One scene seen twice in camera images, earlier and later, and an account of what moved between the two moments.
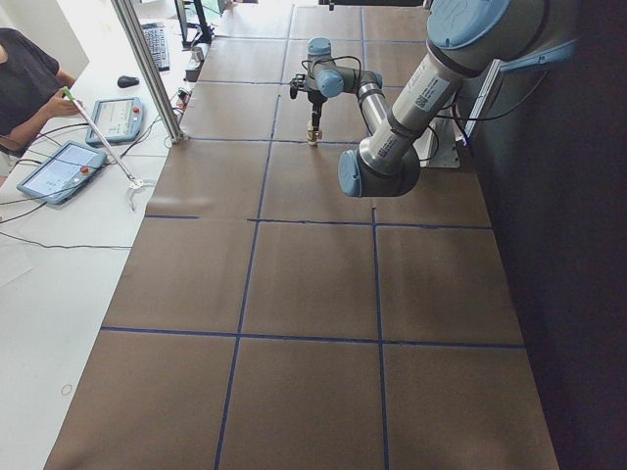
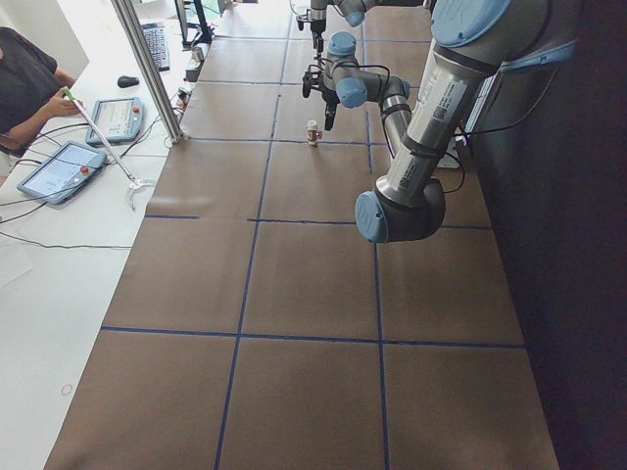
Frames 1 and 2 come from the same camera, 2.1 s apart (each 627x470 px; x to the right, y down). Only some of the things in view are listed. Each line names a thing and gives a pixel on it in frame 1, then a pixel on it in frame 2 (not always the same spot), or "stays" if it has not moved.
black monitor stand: x=204 y=37 stays
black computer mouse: x=124 y=81 stays
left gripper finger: x=316 y=114 to x=329 y=118
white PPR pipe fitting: x=313 y=136 stays
